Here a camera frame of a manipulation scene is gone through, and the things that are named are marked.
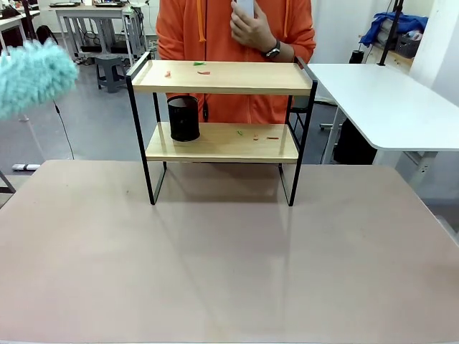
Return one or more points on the black backpack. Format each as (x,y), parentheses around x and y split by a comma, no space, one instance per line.
(48,34)

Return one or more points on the white table with grey frame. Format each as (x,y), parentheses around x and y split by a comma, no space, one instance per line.
(97,14)

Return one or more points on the person in orange hoodie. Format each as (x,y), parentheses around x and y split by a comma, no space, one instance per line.
(186,32)

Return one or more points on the black wristwatch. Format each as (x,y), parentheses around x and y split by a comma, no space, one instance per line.
(273,50)

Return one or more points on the white power strip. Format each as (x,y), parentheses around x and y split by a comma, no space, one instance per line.
(26,166)

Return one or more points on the person's left hand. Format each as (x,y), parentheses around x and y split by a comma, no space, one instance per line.
(251,34)

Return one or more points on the two-tier wood and black shelf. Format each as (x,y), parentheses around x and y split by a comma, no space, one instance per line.
(218,78)

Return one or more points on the black pole with base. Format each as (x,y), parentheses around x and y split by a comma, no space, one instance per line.
(29,21)

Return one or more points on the black box under table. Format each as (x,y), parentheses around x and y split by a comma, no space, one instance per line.
(353,143)

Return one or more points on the black cylinder object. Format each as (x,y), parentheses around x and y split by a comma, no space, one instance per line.
(357,56)

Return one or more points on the grey plastic stool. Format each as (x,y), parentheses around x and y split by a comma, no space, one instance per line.
(111,68)

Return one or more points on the teal fluffy microfibre duster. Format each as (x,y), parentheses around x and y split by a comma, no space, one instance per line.
(32,75)

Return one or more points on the grey plastic crate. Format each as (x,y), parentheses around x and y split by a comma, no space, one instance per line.
(407,44)

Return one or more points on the black mesh pen cup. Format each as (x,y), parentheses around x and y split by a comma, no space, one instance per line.
(184,120)

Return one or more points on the blue cloth pile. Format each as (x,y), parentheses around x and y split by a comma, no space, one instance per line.
(391,25)

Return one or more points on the white side table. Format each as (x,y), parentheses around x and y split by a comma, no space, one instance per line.
(380,104)

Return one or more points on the black camera stand pole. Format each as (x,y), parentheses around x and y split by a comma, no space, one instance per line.
(391,32)

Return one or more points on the white digital alarm clock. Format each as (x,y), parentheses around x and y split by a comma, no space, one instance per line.
(246,7)

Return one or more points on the black tray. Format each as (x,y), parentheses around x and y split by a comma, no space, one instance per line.
(109,4)
(64,4)

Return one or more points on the large green paper scrap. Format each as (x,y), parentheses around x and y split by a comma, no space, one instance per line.
(199,63)

